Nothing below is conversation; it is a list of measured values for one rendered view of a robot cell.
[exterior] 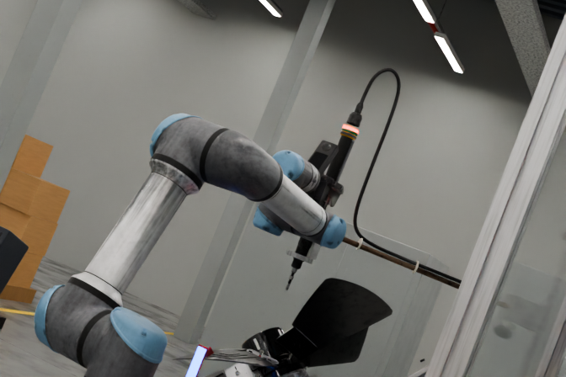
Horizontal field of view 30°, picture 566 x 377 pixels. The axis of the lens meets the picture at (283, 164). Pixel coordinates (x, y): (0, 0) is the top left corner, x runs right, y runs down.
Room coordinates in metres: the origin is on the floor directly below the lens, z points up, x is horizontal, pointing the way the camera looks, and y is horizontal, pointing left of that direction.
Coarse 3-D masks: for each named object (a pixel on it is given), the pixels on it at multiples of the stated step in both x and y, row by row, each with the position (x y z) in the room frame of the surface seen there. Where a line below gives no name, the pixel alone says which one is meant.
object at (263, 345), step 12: (252, 336) 2.77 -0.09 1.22; (264, 336) 2.75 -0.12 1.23; (276, 336) 2.76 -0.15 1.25; (252, 348) 2.76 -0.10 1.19; (264, 348) 2.74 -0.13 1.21; (276, 348) 2.75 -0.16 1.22; (288, 360) 2.77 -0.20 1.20; (264, 372) 2.75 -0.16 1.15; (276, 372) 2.71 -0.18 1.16; (288, 372) 2.71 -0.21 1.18
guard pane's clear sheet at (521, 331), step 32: (544, 192) 1.37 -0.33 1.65; (544, 224) 1.45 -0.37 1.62; (544, 256) 1.54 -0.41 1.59; (512, 288) 1.40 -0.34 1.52; (544, 288) 1.64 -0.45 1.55; (512, 320) 1.49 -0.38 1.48; (544, 320) 1.76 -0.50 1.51; (480, 352) 1.36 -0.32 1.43; (512, 352) 1.58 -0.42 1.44; (544, 352) 1.89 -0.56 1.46
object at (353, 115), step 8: (360, 104) 2.70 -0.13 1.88; (352, 112) 2.70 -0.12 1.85; (360, 112) 2.70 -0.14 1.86; (352, 120) 2.69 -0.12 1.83; (360, 120) 2.70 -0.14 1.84; (304, 240) 2.69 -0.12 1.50; (296, 248) 2.70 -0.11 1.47; (304, 248) 2.69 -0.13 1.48; (304, 256) 2.70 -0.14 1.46; (296, 264) 2.70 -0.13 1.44
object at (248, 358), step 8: (216, 352) 2.60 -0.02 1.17; (224, 352) 2.60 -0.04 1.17; (232, 352) 2.61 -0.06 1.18; (240, 352) 2.65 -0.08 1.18; (248, 352) 2.68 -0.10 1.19; (216, 360) 2.47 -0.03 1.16; (224, 360) 2.46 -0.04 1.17; (232, 360) 2.46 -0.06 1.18; (248, 360) 2.55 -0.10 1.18; (256, 360) 2.60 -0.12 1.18; (264, 360) 2.65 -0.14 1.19
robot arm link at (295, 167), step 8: (280, 152) 2.42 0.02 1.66; (288, 152) 2.42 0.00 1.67; (280, 160) 2.41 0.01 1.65; (288, 160) 2.41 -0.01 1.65; (296, 160) 2.40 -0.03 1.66; (304, 160) 2.46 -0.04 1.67; (288, 168) 2.40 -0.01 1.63; (296, 168) 2.40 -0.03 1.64; (304, 168) 2.44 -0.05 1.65; (288, 176) 2.40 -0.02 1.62; (296, 176) 2.42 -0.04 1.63; (304, 176) 2.45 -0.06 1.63; (312, 176) 2.50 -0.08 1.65; (296, 184) 2.44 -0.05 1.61; (304, 184) 2.48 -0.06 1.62
